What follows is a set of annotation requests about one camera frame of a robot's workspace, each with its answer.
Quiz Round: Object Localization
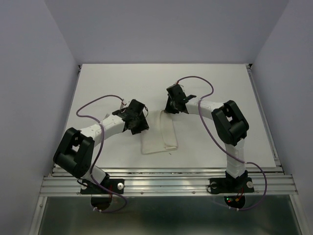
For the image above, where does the white cloth napkin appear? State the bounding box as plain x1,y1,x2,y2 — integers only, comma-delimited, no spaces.
141,111,178,155

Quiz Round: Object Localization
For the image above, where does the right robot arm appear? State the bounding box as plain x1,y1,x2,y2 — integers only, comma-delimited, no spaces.
165,84,254,194

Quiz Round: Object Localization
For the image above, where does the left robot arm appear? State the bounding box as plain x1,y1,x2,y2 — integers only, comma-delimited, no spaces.
53,99,149,195

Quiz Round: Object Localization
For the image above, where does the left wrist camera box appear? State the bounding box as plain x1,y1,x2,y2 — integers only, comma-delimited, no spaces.
119,100,129,112

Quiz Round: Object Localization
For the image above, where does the aluminium front rail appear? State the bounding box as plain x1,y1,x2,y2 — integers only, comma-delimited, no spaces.
40,166,298,197

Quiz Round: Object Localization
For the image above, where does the aluminium rail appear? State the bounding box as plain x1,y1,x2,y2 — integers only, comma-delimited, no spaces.
40,166,298,197
245,64,285,173

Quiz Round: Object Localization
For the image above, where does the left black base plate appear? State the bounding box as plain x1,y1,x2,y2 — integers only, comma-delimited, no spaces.
77,178,125,195

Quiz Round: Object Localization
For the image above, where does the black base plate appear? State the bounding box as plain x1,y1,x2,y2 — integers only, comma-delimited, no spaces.
206,177,254,195
77,178,125,195

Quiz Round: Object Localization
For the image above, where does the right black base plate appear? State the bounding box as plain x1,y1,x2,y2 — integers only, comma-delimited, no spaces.
206,177,254,195

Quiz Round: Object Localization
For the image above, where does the aluminium right side rail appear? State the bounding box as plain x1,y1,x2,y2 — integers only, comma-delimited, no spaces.
245,64,285,173

